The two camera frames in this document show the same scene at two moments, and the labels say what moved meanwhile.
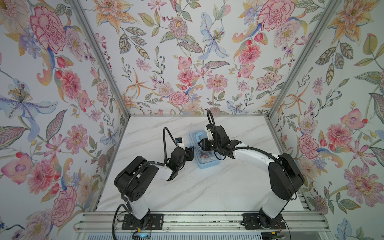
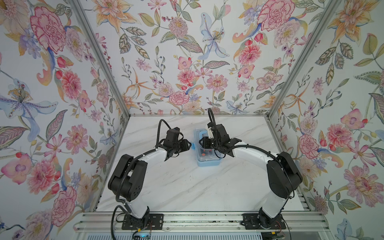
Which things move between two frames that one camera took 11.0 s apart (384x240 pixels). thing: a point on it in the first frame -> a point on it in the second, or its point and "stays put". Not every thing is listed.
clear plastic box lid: [204, 157] stays put
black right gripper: [205, 142] stays put
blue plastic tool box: [205, 159] stays put
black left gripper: [189, 153] -> [184, 145]
